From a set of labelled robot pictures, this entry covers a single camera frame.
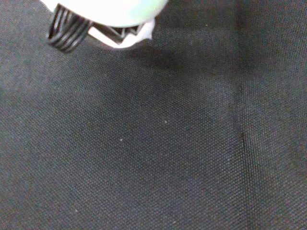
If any black bench cloth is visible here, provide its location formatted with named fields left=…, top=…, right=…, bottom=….
left=0, top=0, right=307, bottom=230

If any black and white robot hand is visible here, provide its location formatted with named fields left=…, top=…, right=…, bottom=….
left=39, top=0, right=169, bottom=53

